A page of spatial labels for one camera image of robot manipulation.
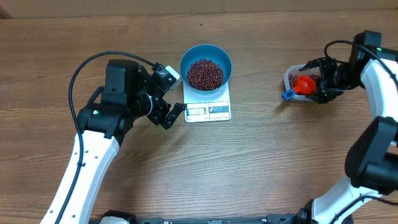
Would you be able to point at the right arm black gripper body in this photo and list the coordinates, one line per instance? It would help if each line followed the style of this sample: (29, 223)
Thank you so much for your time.
(335, 76)

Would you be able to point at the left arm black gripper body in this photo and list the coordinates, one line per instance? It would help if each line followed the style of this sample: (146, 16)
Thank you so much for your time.
(158, 111)

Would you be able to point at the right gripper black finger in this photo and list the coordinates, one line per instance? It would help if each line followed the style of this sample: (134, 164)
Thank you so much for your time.
(325, 95)
(312, 64)

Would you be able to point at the orange measuring scoop blue handle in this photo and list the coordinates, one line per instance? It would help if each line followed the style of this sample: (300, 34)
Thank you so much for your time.
(303, 85)

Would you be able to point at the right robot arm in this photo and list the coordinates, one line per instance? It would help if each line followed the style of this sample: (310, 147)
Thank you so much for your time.
(370, 169)

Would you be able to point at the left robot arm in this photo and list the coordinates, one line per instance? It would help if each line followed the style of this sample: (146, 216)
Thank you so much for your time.
(129, 93)

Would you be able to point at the white digital kitchen scale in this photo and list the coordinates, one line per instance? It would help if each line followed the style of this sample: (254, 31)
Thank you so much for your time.
(207, 107)

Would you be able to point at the red beans in bowl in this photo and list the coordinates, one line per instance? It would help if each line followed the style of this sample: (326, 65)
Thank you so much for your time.
(205, 75)

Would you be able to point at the blue metal bowl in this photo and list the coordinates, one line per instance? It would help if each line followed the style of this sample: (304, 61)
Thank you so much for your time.
(210, 52)

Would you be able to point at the clear plastic bean container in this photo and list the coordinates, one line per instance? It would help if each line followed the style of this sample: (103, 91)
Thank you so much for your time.
(295, 70)

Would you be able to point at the red beans in container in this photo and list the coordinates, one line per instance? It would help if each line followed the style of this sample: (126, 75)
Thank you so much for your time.
(293, 78)

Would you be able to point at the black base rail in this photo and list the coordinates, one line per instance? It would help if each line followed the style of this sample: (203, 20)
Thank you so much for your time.
(270, 219)

